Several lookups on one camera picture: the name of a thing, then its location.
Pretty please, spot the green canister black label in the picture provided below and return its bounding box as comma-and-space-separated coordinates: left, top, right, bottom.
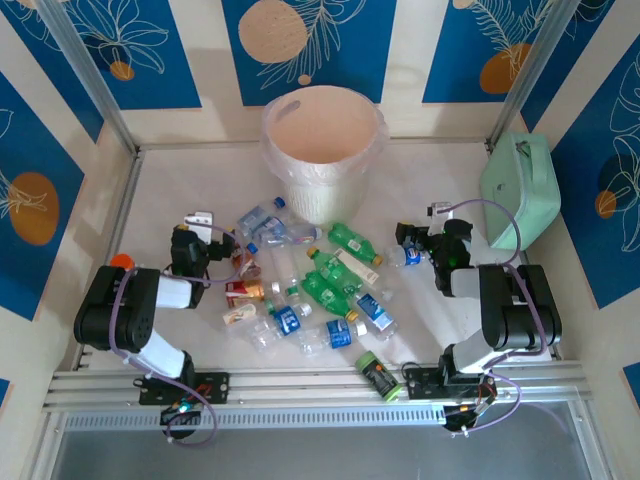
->
354, 350, 404, 404

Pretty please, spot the white plastic bin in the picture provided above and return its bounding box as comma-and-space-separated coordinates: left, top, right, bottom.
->
260, 84, 390, 226

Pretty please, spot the aluminium frame post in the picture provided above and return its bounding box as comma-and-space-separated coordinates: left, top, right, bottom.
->
487, 0, 584, 146
37, 0, 139, 156

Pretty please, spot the clear bottle round logo label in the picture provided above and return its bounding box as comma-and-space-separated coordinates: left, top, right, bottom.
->
383, 243, 432, 270

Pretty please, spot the mint green zip case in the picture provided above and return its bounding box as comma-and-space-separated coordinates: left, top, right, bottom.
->
478, 130, 562, 251

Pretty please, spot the grey slotted cable duct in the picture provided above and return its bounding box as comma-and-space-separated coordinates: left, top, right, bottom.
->
62, 407, 449, 432

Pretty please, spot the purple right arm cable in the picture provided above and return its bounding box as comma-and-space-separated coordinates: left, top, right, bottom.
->
444, 198, 549, 437

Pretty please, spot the clear bottle green label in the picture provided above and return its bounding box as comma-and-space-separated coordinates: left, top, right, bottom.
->
268, 245, 304, 304

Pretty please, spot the base connector wire bundle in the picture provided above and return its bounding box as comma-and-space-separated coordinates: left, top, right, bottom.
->
159, 402, 204, 426
442, 402, 494, 434

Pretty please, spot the clear bottle colourful label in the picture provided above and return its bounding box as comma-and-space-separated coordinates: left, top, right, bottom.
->
269, 224, 324, 250

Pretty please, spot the blue label bottle white cap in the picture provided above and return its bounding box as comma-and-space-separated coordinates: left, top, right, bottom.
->
298, 319, 369, 357
248, 302, 315, 355

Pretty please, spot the red brown plastic pack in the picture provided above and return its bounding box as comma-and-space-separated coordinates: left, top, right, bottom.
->
232, 251, 262, 280

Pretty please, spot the clear bottle cartoon label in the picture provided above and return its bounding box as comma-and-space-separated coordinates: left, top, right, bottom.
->
221, 299, 279, 327

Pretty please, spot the green bottle white label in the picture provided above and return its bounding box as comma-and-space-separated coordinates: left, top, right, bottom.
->
327, 222, 385, 266

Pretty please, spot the long aluminium base rail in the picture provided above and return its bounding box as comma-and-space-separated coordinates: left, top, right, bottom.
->
42, 358, 594, 412

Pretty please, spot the grey metal panel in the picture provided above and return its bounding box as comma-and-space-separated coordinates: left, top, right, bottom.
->
29, 399, 614, 480

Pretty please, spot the clear bottle blue cap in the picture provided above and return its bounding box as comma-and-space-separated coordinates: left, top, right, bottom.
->
236, 196, 287, 236

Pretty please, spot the clear bottle long white label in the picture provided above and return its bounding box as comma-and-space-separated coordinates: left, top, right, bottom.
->
333, 247, 397, 304

